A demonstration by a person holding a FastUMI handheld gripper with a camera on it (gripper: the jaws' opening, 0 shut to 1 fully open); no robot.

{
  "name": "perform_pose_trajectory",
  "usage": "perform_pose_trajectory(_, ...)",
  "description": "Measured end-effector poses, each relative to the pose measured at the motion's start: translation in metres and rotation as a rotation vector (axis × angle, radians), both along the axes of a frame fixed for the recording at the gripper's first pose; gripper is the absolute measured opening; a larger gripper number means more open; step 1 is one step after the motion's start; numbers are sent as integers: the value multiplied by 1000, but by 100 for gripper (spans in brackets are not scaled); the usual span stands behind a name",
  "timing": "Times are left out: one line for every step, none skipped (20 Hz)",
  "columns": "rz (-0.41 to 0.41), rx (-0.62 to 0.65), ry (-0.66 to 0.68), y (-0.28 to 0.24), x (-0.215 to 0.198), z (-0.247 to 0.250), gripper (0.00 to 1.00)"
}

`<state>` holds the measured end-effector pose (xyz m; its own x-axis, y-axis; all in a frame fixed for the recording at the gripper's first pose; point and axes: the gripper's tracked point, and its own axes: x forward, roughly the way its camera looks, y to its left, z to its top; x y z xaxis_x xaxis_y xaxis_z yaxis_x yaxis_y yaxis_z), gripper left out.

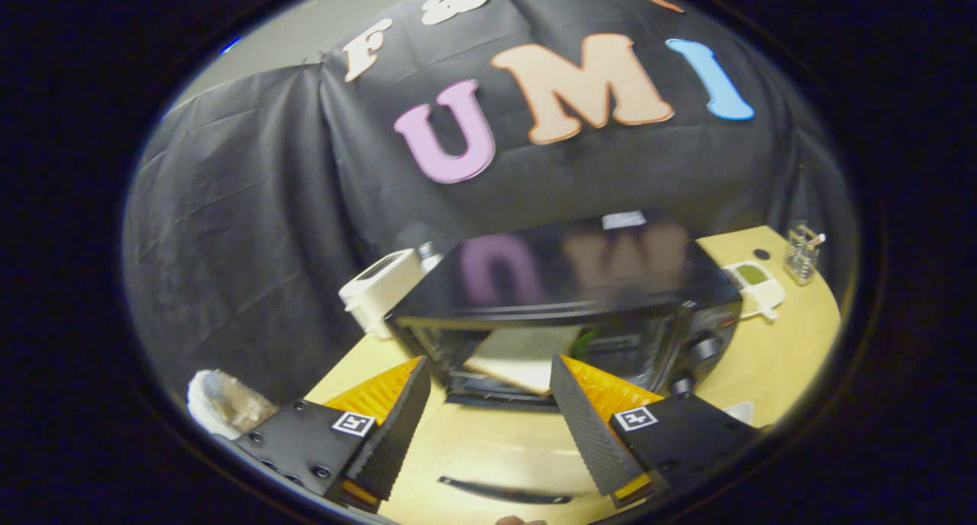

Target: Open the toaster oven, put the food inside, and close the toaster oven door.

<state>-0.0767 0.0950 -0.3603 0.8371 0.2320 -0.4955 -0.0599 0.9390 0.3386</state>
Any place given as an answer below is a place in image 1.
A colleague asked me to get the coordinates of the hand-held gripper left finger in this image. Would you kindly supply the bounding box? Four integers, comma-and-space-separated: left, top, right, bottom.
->
233, 356, 433, 514

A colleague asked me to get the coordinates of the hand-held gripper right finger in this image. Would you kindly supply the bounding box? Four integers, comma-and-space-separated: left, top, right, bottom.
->
548, 354, 764, 509

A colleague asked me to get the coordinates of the white bread slice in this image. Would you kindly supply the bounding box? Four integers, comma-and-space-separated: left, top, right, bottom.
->
463, 327, 582, 396

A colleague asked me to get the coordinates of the black toaster oven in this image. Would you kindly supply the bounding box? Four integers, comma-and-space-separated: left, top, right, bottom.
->
385, 208, 745, 505

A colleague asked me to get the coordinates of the white pop-up toaster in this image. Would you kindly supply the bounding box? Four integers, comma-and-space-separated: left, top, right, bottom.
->
339, 249, 428, 340

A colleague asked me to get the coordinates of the crumpled grey bag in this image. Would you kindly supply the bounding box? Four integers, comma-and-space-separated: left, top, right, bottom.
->
187, 369, 279, 440

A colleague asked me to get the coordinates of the white divided dish with beans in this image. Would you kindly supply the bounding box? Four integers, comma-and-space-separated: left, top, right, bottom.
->
721, 260, 785, 321

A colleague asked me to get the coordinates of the black backdrop cloth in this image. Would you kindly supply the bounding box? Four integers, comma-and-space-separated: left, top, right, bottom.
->
122, 0, 859, 427

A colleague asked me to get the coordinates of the clear wire basket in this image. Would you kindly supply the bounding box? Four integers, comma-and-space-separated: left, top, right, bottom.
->
784, 224, 827, 285

